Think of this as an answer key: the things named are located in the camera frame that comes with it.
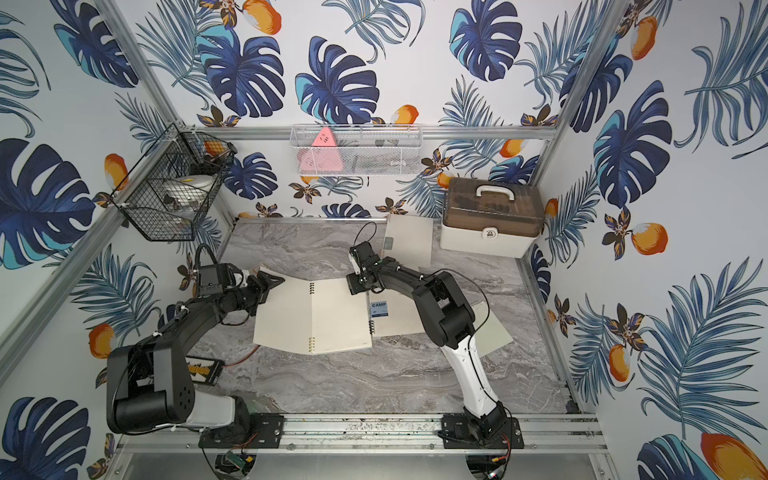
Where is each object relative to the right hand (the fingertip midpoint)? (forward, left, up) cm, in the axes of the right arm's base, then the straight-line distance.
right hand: (357, 283), depth 102 cm
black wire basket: (+5, +48, +36) cm, 60 cm away
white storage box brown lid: (+15, -45, +17) cm, 51 cm away
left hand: (-9, +21, +13) cm, 26 cm away
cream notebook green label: (+19, -18, +1) cm, 26 cm away
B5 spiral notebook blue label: (-11, -13, -1) cm, 17 cm away
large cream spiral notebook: (-13, +13, 0) cm, 18 cm away
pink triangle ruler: (+22, +9, +35) cm, 42 cm away
